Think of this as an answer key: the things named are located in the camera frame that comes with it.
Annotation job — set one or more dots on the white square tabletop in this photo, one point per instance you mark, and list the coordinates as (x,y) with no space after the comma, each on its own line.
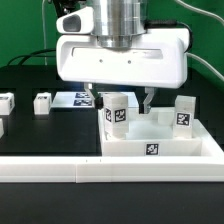
(152,135)

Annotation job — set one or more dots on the white marker base plate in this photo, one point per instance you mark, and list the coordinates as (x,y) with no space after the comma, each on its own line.
(82,100)

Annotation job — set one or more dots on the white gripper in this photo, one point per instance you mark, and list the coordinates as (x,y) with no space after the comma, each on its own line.
(155,59)

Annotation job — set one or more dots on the white part at left edge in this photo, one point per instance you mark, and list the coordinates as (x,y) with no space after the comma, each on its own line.
(1,128)

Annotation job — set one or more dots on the white L-shaped fence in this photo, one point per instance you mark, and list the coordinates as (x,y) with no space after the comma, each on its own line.
(206,168)

